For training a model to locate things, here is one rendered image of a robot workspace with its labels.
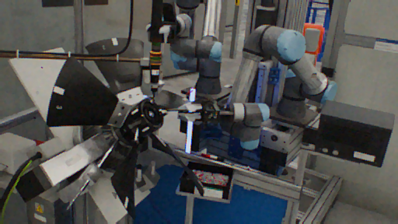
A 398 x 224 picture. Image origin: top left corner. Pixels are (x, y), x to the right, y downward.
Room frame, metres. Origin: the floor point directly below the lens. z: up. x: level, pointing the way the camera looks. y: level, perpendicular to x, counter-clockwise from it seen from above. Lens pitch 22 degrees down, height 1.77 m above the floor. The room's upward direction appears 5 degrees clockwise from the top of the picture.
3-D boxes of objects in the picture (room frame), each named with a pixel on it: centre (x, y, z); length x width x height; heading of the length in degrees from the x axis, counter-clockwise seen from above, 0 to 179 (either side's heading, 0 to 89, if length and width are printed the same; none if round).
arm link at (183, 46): (1.73, 0.08, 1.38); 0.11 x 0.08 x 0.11; 88
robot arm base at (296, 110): (1.98, -0.48, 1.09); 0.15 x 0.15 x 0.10
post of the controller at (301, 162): (1.57, -0.47, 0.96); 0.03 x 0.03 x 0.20; 66
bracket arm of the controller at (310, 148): (1.53, -0.56, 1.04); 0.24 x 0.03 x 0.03; 66
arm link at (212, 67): (2.23, -0.05, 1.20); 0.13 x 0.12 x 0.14; 88
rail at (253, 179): (1.74, -0.07, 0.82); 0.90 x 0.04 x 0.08; 66
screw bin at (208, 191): (1.56, -0.07, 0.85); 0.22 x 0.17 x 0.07; 80
